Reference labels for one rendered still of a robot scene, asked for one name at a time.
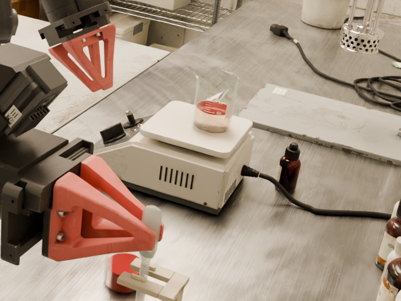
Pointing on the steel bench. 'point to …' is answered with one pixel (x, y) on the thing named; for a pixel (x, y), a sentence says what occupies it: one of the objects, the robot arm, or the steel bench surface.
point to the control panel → (123, 137)
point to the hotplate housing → (179, 171)
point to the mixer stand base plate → (326, 122)
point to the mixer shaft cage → (363, 31)
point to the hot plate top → (179, 134)
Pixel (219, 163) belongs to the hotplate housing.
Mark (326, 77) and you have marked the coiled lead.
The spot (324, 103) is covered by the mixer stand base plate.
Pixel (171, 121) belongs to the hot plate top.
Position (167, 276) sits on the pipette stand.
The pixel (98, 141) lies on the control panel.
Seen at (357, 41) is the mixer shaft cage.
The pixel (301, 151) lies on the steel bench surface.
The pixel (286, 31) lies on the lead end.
